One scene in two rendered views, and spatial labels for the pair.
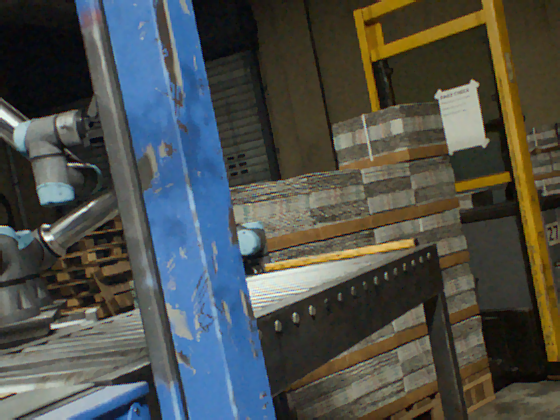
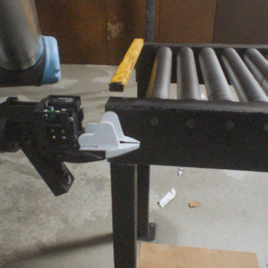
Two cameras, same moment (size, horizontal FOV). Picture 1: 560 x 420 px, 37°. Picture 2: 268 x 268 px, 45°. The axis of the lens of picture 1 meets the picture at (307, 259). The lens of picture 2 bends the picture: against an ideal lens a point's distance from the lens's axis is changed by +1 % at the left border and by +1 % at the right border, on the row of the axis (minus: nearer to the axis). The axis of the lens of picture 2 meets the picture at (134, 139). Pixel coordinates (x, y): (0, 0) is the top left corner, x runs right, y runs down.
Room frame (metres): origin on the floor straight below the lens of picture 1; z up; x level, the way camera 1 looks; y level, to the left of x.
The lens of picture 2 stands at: (2.48, 0.70, 1.02)
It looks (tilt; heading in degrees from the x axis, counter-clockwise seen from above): 28 degrees down; 252
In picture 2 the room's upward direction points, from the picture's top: straight up
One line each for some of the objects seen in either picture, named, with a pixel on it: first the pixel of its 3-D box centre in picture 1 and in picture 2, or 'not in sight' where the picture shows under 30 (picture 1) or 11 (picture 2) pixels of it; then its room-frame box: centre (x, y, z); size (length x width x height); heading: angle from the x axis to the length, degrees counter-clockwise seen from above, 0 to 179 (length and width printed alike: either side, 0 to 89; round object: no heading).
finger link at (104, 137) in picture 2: not in sight; (107, 138); (2.38, 0.27, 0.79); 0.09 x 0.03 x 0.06; 155
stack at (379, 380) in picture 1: (308, 356); not in sight; (3.10, 0.07, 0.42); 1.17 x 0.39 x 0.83; 136
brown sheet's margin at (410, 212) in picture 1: (359, 222); not in sight; (3.41, -0.24, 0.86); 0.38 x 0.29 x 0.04; 44
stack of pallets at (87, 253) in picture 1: (98, 280); not in sight; (9.54, 2.35, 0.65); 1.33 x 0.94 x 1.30; 159
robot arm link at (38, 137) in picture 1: (43, 137); not in sight; (1.88, 0.52, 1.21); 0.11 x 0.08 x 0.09; 77
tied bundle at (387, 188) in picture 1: (355, 201); not in sight; (3.41, -0.23, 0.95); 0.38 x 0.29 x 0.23; 44
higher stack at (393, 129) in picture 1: (412, 261); not in sight; (3.62, -0.44, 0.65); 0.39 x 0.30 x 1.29; 46
